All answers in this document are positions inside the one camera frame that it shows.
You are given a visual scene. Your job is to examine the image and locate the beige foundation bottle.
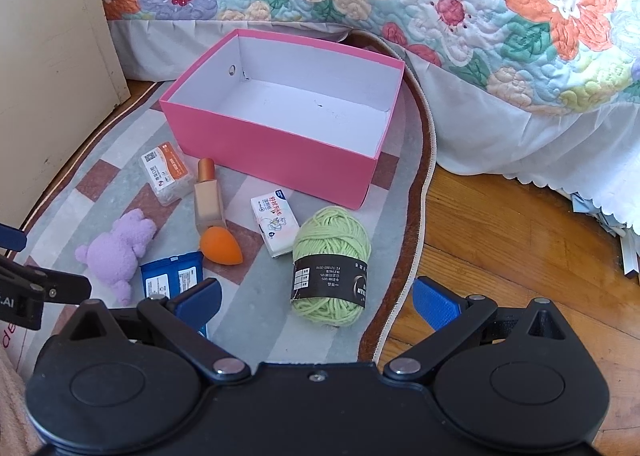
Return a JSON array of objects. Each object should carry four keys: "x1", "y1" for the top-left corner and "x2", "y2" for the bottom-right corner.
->
[{"x1": 194, "y1": 157, "x2": 227, "y2": 233}]

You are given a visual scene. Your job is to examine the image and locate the purple plush toy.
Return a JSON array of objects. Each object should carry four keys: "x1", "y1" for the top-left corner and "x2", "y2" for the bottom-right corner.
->
[{"x1": 75, "y1": 209, "x2": 157, "y2": 307}]

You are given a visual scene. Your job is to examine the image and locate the blue wet wipes packet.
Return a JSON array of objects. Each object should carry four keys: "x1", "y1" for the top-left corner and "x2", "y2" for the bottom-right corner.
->
[{"x1": 140, "y1": 252, "x2": 210, "y2": 337}]

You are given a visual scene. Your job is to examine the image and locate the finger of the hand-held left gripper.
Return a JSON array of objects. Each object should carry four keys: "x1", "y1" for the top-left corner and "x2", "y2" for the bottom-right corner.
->
[
  {"x1": 0, "y1": 222, "x2": 27, "y2": 253},
  {"x1": 0, "y1": 256, "x2": 93, "y2": 306}
]

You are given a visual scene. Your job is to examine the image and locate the papers under bed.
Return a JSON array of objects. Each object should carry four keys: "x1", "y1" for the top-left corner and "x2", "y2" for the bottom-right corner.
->
[{"x1": 570, "y1": 191, "x2": 640, "y2": 279}]

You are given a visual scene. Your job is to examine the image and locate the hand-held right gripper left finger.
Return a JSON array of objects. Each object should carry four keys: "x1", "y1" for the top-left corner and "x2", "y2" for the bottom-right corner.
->
[{"x1": 65, "y1": 277, "x2": 252, "y2": 383}]

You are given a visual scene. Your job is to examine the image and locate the orange makeup sponge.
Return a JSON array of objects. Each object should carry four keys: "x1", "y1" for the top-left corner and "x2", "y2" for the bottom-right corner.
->
[{"x1": 199, "y1": 227, "x2": 244, "y2": 266}]

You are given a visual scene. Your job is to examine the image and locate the beige cabinet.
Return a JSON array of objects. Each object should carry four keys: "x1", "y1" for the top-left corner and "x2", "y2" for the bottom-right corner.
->
[{"x1": 0, "y1": 0, "x2": 132, "y2": 232}]

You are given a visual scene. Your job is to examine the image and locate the grey checked rug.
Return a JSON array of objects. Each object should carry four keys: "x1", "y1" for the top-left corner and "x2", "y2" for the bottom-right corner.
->
[{"x1": 0, "y1": 29, "x2": 438, "y2": 377}]

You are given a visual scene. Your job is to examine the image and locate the green yarn ball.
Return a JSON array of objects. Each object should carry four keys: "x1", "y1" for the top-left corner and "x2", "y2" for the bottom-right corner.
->
[{"x1": 290, "y1": 205, "x2": 373, "y2": 327}]

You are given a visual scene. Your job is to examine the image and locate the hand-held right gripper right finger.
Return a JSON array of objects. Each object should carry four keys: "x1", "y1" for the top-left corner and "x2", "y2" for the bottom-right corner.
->
[{"x1": 381, "y1": 276, "x2": 571, "y2": 382}]

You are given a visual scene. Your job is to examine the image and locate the pink cardboard box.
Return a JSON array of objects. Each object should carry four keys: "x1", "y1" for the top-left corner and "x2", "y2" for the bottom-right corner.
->
[{"x1": 159, "y1": 28, "x2": 406, "y2": 211}]

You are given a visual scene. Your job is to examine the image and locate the clear floss pick box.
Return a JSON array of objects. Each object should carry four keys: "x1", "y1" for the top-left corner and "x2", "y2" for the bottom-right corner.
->
[{"x1": 138, "y1": 141, "x2": 195, "y2": 207}]

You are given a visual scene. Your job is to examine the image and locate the white wet tissue pack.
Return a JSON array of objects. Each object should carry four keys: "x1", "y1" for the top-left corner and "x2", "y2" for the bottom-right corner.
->
[{"x1": 250, "y1": 187, "x2": 301, "y2": 258}]

